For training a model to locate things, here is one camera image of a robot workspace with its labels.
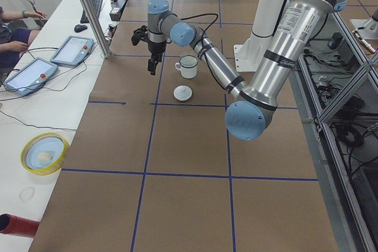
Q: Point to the blue teach pendant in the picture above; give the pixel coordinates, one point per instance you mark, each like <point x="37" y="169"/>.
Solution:
<point x="73" y="51"/>
<point x="31" y="77"/>

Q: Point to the near blue teach pendant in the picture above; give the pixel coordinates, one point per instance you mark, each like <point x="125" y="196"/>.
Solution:
<point x="31" y="77"/>

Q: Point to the clear glass funnel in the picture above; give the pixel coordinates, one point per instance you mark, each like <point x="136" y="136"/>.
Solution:
<point x="188" y="56"/>

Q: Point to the aluminium frame post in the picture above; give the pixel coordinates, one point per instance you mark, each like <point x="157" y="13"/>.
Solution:
<point x="96" y="27"/>

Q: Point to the white round mug lid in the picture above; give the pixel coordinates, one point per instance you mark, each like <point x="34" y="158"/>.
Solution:
<point x="182" y="93"/>

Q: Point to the seated person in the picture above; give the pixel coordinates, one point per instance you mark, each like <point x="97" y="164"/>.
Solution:
<point x="14" y="43"/>

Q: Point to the white enamel mug blue rim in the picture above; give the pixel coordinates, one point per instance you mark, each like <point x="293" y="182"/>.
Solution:
<point x="187" y="67"/>

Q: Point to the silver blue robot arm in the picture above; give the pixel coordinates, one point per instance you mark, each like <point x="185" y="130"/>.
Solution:
<point x="254" y="103"/>

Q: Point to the red cylinder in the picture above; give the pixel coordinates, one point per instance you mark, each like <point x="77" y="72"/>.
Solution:
<point x="18" y="226"/>

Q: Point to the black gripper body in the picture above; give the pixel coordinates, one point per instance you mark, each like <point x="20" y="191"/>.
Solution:
<point x="154" y="48"/>

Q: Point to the aluminium side frame rail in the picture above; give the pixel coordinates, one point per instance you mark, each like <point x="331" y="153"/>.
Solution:
<point x="335" y="84"/>

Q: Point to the black computer mouse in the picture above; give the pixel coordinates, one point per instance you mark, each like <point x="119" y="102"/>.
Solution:
<point x="80" y="27"/>

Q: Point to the far blue teach pendant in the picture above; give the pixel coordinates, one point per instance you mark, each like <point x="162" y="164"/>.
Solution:
<point x="73" y="51"/>

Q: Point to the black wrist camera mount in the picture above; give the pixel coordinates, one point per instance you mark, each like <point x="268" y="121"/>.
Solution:
<point x="140" y="34"/>

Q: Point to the black keyboard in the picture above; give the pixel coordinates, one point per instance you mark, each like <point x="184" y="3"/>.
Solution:
<point x="97" y="6"/>

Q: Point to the yellow tape roll with bowl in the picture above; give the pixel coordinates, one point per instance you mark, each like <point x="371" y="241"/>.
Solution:
<point x="44" y="154"/>

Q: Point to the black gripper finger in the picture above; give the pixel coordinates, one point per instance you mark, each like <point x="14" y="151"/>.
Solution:
<point x="158" y="57"/>
<point x="152" y="64"/>

